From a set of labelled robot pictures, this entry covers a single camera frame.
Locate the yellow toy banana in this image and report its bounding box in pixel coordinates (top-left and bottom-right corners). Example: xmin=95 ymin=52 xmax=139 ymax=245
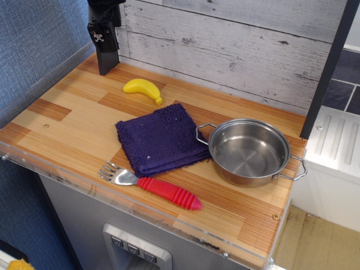
xmin=123 ymin=79 xmax=163 ymax=105

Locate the black post left rear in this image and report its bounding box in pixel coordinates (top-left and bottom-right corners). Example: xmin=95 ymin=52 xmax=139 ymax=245
xmin=95 ymin=25 xmax=120 ymax=76

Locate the stainless steel pot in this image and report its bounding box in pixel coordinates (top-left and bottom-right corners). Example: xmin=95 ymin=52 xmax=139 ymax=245
xmin=196 ymin=118 xmax=308 ymax=187

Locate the white toy sink unit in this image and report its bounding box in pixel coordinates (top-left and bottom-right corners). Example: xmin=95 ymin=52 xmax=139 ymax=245
xmin=291 ymin=106 xmax=359 ymax=231

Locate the black post right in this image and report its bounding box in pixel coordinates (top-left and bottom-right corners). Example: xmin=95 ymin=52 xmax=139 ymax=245
xmin=300 ymin=0 xmax=359 ymax=140

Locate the yellow object bottom left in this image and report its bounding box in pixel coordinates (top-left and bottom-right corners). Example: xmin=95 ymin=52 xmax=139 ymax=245
xmin=6 ymin=259 xmax=35 ymax=270

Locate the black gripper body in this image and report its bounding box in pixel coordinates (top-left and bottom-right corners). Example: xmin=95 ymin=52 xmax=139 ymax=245
xmin=87 ymin=1 xmax=121 ymax=53

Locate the purple folded cloth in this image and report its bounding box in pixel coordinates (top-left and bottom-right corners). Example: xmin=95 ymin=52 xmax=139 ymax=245
xmin=115 ymin=103 xmax=210 ymax=177

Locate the red handled metal fork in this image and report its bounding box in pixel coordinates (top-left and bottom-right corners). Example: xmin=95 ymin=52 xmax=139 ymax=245
xmin=98 ymin=161 xmax=202 ymax=210

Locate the black post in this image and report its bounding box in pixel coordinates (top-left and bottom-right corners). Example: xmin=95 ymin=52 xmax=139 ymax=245
xmin=95 ymin=25 xmax=120 ymax=76
xmin=300 ymin=0 xmax=359 ymax=140

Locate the grey toy cabinet front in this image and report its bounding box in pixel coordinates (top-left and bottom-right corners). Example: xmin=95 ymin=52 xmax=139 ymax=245
xmin=40 ymin=176 xmax=244 ymax=269

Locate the silver dispenser panel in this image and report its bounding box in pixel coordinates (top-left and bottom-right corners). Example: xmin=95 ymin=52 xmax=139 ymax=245
xmin=103 ymin=223 xmax=173 ymax=269

